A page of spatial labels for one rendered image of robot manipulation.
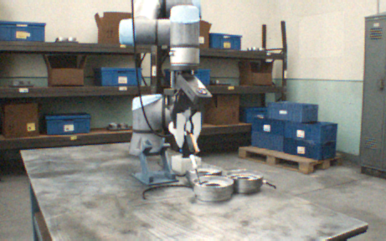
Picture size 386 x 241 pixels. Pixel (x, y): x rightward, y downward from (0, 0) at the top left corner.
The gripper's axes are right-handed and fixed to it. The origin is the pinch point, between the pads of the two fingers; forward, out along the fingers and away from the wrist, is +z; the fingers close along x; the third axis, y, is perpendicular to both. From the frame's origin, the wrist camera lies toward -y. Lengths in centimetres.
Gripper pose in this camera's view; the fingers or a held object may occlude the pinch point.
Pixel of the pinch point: (187, 142)
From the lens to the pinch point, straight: 98.0
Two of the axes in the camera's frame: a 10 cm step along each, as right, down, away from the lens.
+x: -8.6, 0.5, -5.2
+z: -0.1, 9.9, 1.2
